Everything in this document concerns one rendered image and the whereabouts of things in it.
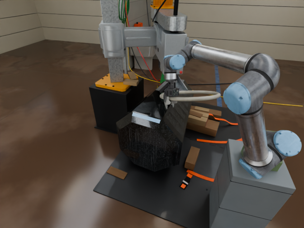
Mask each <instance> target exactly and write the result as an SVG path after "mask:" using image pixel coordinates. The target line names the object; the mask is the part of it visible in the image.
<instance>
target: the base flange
mask: <svg viewBox="0 0 304 228"><path fill-rule="evenodd" d="M123 78H124V80H125V79H130V78H129V76H128V74H123ZM95 85H96V86H97V87H101V88H106V89H111V90H117V91H121V92H123V91H126V90H127V89H128V88H129V87H130V85H124V84H123V82H113V83H111V82H110V74H107V75H106V76H104V77H103V78H102V79H100V80H99V81H97V82H96V83H95Z"/></svg>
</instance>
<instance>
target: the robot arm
mask: <svg viewBox="0 0 304 228"><path fill-rule="evenodd" d="M192 58H194V59H199V60H202V61H204V62H208V63H211V64H214V65H217V66H220V67H223V68H226V69H229V70H232V71H236V72H239V73H242V74H244V75H243V76H241V77H240V78H239V79H238V80H236V81H235V82H234V83H232V84H231V85H230V86H229V87H228V88H227V89H226V90H225V91H224V93H223V99H224V102H225V104H226V105H227V107H228V108H229V109H230V110H231V111H232V112H234V113H235V115H236V119H237V123H238V126H239V130H240V133H241V137H242V141H243V144H244V150H243V157H242V158H240V160H239V163H240V164H241V166H242V167H243V168H244V169H245V170H246V171H247V172H248V173H249V174H251V175H252V176H253V177H254V178H256V179H260V178H262V177H263V176H264V175H265V174H267V173H268V172H269V171H270V170H272V169H273V168H274V167H275V166H277V165H278V164H279V163H280V162H281V161H283V160H284V159H285V158H286V157H287V156H289V157H291V156H294V155H297V154H298V153H299V152H300V150H301V147H302V145H301V141H300V138H299V137H298V136H297V135H296V134H295V133H294V132H292V131H288V130H280V131H275V132H272V131H267V130H266V128H265V120H264V112H263V97H264V96H266V95H267V94H268V93H270V92H271V91H272V90H273V89H274V88H275V87H276V86H277V84H278V82H279V79H280V68H279V66H278V63H277V62H276V61H275V59H274V58H272V57H271V56H269V55H267V54H263V53H256V54H254V55H248V54H244V53H239V52H233V51H229V50H224V49H220V48H215V47H209V46H205V45H202V44H201V43H200V41H198V40H193V41H191V42H190V43H189V44H187V45H186V46H185V47H184V48H182V49H181V50H180V51H179V52H177V53H176V54H175V55H167V56H164V79H165V80H166V82H168V83H166V84H165V85H164V86H163V87H162V88H161V89H160V90H159V91H160V93H164V95H163V99H164V104H165V107H166V109H167V107H168V106H167V105H170V104H171V106H172V108H173V107H174V104H175V103H177V101H171V102H170V101H169V96H171V97H175V96H179V88H177V87H176V82H177V80H175V79H177V76H176V73H177V72H176V70H179V69H181V68H182V67H183V66H184V65H185V64H186V63H187V62H188V61H190V60H191V59H192Z"/></svg>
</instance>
